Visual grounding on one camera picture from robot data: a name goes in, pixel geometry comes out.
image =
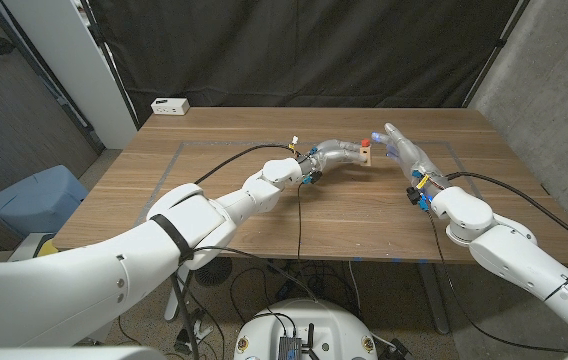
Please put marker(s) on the dark grey door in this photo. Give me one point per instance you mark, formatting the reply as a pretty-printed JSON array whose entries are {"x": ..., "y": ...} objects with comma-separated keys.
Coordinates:
[{"x": 9, "y": 115}]

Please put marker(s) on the black backdrop curtain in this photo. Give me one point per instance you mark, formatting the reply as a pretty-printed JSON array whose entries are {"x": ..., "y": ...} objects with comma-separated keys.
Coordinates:
[{"x": 304, "y": 50}]

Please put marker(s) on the blue plastic bin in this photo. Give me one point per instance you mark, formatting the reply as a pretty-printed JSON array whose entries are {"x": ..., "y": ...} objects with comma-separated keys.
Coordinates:
[{"x": 39, "y": 200}]

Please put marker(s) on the white power strip box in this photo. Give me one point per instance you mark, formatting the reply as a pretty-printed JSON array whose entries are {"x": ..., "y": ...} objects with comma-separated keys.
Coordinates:
[{"x": 169, "y": 106}]

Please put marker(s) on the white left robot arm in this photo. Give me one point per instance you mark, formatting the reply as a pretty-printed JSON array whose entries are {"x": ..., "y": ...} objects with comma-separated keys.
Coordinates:
[{"x": 139, "y": 260}]

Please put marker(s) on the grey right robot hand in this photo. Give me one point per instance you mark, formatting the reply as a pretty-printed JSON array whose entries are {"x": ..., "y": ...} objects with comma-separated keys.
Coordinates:
[{"x": 414, "y": 157}]

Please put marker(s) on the grey tape outline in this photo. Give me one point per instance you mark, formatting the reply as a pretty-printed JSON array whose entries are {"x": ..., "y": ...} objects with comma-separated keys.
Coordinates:
[{"x": 439, "y": 145}]

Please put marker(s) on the white table leg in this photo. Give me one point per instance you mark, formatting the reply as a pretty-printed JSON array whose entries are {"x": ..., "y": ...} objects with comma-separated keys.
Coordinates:
[{"x": 173, "y": 302}]

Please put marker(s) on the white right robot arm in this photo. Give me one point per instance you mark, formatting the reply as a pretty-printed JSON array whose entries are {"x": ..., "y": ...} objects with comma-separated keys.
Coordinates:
[{"x": 514, "y": 255}]

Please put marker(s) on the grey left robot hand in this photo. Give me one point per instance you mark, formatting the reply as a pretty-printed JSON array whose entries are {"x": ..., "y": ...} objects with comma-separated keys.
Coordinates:
[{"x": 334, "y": 155}]

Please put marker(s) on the small wooden block with holes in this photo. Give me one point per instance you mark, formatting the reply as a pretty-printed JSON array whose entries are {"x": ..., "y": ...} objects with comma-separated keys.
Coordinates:
[{"x": 365, "y": 156}]

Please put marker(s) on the round black floor fan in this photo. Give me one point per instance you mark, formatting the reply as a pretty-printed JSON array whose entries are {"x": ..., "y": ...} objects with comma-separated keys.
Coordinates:
[{"x": 215, "y": 272}]

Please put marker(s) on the red-headed screw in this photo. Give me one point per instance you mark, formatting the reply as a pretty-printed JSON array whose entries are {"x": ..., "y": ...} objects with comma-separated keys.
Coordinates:
[{"x": 365, "y": 143}]

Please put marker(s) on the grey table leg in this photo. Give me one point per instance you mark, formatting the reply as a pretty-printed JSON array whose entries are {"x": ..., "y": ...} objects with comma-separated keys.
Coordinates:
[{"x": 434, "y": 300}]

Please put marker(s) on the white column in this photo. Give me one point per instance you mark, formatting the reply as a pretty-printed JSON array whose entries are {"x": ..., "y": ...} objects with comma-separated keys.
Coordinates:
[{"x": 79, "y": 65}]

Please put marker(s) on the white robot torso edge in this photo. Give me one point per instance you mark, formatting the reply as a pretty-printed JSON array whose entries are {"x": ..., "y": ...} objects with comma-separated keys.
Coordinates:
[{"x": 64, "y": 354}]

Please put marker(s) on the black and white floor gadget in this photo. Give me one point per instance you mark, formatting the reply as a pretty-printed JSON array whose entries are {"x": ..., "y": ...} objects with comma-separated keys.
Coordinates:
[{"x": 196, "y": 332}]

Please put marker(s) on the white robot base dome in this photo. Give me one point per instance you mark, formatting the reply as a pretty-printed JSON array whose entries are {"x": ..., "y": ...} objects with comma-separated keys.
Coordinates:
[{"x": 324, "y": 320}]

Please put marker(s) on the black backdrop stand pole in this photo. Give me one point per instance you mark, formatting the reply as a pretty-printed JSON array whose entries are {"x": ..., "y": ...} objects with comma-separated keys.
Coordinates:
[
  {"x": 111, "y": 70},
  {"x": 494, "y": 50}
]

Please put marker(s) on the grey electronics box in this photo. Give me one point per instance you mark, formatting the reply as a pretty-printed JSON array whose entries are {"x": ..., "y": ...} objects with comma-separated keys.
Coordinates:
[{"x": 290, "y": 347}]

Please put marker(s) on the black floor device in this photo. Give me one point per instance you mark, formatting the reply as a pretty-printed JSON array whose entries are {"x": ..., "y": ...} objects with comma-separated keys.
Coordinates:
[{"x": 400, "y": 350}]

